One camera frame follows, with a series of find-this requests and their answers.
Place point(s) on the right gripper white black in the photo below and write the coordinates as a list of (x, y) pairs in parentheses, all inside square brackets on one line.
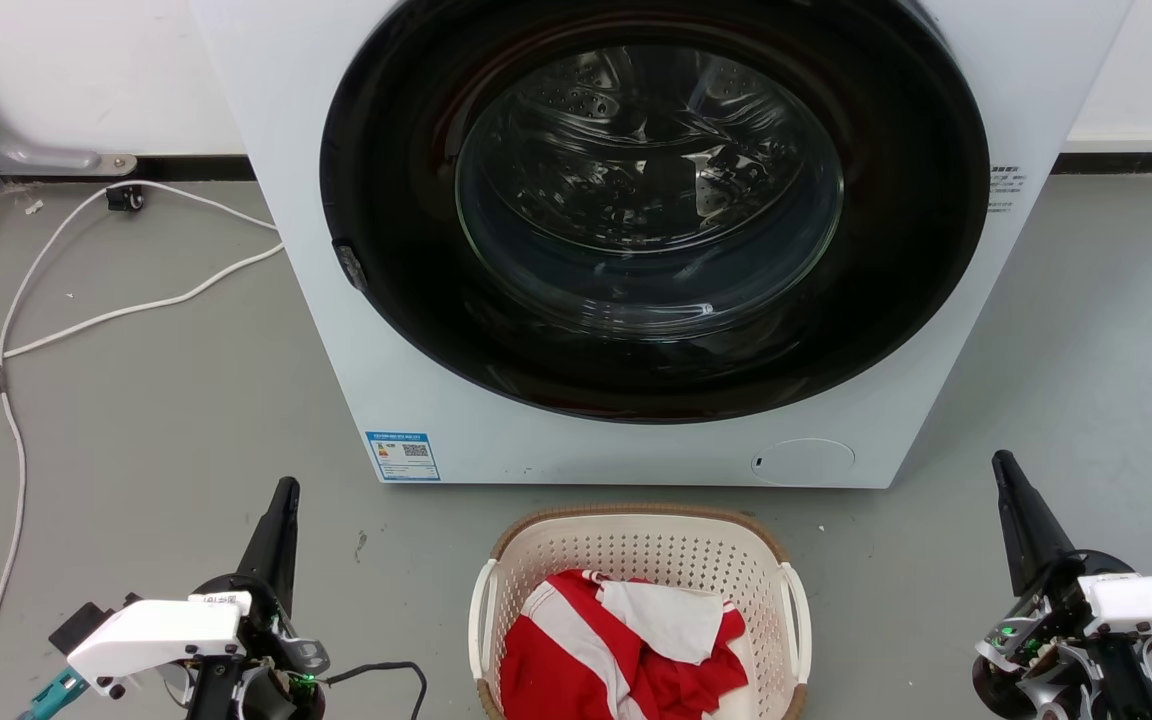
[(1116, 610)]

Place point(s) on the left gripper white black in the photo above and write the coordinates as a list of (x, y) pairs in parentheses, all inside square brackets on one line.
[(161, 630)]

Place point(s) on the beige perforated plastic laundry basket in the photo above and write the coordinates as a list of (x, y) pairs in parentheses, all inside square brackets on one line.
[(636, 545)]

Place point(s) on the blue energy label sticker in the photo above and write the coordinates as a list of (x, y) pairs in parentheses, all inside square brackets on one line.
[(402, 456)]

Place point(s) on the round white filter cover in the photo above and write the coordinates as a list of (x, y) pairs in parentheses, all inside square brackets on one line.
[(802, 462)]

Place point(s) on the black round glass washer door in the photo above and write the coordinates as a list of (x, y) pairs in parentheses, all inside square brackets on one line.
[(406, 300)]

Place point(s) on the red and white garment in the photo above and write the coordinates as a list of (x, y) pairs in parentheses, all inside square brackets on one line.
[(576, 660)]

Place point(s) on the white front-load washing machine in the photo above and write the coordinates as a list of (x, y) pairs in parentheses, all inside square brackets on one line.
[(276, 120)]

